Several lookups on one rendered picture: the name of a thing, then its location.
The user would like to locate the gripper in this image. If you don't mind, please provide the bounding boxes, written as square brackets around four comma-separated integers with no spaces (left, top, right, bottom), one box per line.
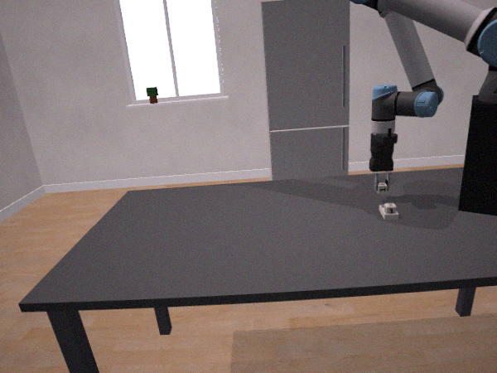
[369,120,398,191]

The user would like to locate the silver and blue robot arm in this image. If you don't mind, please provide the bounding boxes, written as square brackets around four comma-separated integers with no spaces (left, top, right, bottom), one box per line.
[350,0,497,122]

